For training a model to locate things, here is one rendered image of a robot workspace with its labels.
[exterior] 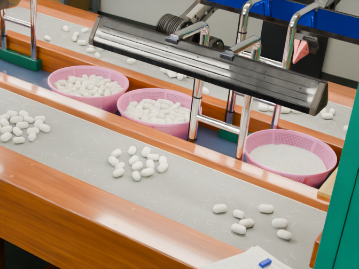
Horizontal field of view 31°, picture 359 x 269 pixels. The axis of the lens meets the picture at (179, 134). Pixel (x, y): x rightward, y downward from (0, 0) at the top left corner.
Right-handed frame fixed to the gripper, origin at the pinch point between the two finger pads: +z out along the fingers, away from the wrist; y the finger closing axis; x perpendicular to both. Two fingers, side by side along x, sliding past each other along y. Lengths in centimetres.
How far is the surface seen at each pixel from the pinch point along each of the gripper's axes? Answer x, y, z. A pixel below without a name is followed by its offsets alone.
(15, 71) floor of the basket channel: -14, -91, 43
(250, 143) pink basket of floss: -21.8, 7.1, 42.6
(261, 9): -30.5, -5.9, 2.8
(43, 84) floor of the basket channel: -15, -76, 44
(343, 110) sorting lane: 8.1, 20.7, 9.0
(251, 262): -57, 32, 81
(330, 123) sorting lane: 0.0, 20.7, 18.5
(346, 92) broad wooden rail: 12.8, 17.9, -0.4
